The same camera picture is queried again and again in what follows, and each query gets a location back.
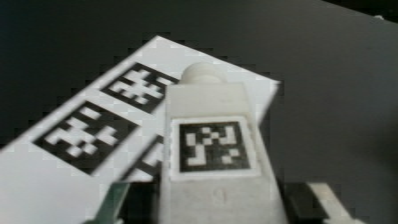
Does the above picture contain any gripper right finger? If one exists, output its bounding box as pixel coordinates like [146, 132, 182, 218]
[283, 182, 368, 224]

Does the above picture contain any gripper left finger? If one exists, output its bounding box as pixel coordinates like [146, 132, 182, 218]
[82, 182, 157, 224]

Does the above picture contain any white marker base sheet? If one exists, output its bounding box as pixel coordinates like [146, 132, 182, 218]
[0, 37, 278, 224]

